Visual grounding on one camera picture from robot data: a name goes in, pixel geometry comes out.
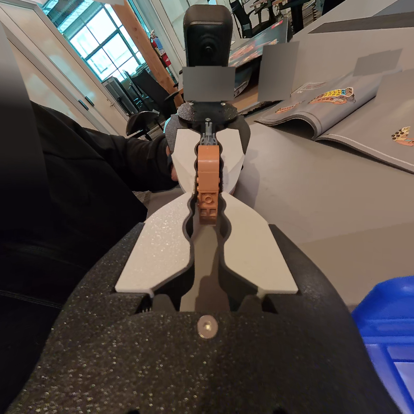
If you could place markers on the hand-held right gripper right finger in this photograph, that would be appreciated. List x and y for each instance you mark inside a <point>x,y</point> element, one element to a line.
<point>255,252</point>

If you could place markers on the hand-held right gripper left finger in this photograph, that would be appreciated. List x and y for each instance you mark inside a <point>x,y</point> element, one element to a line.
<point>155,245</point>

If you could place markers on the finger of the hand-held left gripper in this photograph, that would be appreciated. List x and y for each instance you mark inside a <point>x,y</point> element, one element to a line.
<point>182,161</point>
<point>231,161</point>

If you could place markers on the brown lego ship build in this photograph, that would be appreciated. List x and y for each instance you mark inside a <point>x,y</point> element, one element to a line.
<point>208,181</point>

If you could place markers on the person's left forearm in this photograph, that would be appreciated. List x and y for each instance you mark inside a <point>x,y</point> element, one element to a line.
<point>142,161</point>

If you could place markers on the person's left hand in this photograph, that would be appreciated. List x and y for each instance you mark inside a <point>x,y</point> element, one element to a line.
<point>173,169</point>

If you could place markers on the black office chair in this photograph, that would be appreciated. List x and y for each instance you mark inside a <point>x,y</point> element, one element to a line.
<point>241,16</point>
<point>152,90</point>

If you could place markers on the red fire extinguisher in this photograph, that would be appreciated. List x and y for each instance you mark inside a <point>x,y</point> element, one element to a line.
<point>161,51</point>

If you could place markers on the person's black jacket torso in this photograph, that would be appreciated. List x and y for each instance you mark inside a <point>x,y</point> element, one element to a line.
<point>64,226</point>

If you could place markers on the grid window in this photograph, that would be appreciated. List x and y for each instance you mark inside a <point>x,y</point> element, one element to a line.
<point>97,42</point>

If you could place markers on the open grey instruction booklet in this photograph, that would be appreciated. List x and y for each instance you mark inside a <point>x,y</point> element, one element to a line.
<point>355,129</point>

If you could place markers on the dark grey desk mat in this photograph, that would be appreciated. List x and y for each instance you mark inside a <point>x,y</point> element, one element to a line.
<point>349,22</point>

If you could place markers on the blue plastic bin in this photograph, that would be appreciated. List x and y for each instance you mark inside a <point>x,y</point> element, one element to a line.
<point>388,323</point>

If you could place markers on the white cabinet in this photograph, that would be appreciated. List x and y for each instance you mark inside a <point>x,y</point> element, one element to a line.
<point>48,64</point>

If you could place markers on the wooden post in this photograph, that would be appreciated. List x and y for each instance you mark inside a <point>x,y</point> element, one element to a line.
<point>139,29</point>

